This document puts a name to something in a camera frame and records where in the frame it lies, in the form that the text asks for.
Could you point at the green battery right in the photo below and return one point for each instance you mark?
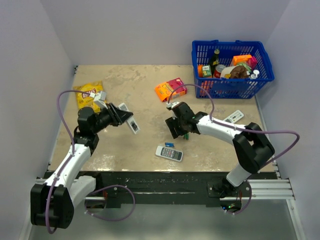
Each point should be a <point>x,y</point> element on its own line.
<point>186,136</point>

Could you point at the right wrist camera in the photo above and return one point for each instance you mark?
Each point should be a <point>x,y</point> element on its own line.
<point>170,105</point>

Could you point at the yellow Lays chips bag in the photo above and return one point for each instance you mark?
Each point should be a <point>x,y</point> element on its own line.
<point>83,98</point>

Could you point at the orange pink box in basket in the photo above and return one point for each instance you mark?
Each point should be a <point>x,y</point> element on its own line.
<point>248,61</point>

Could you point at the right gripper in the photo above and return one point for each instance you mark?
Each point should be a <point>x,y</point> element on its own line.
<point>171,122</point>

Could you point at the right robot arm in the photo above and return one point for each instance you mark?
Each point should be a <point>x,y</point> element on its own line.
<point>251,145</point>

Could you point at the black table front rail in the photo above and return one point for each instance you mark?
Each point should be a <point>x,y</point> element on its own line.
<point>162,188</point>

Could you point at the aluminium frame rail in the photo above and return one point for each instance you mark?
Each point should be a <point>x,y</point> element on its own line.
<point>272,189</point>

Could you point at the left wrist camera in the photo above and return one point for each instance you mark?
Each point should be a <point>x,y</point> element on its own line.
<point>99,99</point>

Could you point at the blue battery right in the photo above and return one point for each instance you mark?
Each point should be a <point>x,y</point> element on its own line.
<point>169,144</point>

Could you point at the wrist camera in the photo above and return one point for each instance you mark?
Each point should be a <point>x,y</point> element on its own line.
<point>170,105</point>
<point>99,99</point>

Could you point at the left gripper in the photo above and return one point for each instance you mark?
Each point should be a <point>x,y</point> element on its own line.
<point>118,116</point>

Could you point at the orange pink sponge box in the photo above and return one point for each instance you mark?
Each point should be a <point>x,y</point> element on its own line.
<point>165,89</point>

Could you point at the blue plastic basket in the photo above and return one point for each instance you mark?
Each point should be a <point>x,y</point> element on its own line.
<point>221,88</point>

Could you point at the grey-faced remote control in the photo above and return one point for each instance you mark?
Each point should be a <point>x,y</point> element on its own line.
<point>169,154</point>

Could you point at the small white remote control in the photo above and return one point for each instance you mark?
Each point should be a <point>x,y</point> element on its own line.
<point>234,117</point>

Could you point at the brown snack packet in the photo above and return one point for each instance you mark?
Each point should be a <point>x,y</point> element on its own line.
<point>235,72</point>

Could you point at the dark glass bottle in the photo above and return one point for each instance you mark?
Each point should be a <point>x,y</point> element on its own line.
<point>214,60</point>

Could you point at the white long remote control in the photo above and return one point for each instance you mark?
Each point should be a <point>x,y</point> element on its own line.
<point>131,122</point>

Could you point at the green yellow carton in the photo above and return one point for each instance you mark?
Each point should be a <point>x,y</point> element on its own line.
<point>206,71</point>

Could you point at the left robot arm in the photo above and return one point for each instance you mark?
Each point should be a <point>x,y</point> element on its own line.
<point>52,203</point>

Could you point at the white bottle cap item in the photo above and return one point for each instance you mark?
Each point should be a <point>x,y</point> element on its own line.
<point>254,75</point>

